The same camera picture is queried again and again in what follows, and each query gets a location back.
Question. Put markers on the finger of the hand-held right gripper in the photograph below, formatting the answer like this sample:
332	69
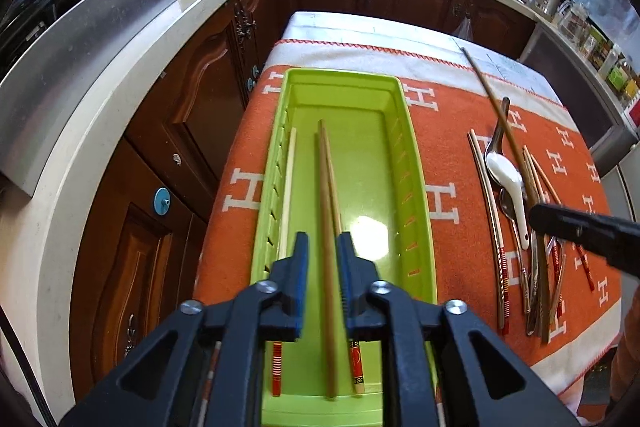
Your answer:
575	222

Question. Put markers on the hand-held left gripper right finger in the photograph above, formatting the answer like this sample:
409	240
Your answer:
345	267

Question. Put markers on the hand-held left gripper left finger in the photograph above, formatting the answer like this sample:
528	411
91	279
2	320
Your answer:
300	267

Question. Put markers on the plain wooden chopstick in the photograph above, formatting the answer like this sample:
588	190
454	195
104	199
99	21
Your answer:
325	207

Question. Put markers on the small metal spoon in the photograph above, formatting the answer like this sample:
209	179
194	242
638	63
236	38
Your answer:
510	207

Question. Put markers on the white chopstick red striped end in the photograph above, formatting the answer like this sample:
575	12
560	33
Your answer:
289	187
496	207

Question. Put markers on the white ceramic spoon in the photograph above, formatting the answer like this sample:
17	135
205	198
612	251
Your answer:
505	172

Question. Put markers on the wooden chopstick red label end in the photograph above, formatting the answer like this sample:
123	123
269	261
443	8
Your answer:
331	177

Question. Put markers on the large metal spoon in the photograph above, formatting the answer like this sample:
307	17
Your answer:
500	127

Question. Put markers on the green plastic utensil tray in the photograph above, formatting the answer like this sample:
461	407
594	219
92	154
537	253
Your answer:
370	147

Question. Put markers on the long dark wooden chopstick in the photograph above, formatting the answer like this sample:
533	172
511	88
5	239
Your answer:
500	117

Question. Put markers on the metal chopstick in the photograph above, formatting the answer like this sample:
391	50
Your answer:
490	207

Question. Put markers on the orange letter print blanket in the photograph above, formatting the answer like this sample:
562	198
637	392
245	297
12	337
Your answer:
450	147

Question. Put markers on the grey metal shelf unit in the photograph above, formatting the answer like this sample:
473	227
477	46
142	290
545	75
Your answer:
565	72

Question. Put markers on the blue round cabinet knob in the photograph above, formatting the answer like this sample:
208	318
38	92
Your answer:
162	202

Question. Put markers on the row of seasoning bottles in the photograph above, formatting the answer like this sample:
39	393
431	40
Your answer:
600	52

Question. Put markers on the clear plastic bag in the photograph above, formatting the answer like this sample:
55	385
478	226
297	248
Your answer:
465	29

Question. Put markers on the pale blue table cover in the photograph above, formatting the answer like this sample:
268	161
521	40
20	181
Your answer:
350	24

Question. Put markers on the white kitchen countertop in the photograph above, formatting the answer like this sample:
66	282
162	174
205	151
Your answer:
215	2

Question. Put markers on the stainless steel panel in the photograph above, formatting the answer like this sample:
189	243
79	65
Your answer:
90	57

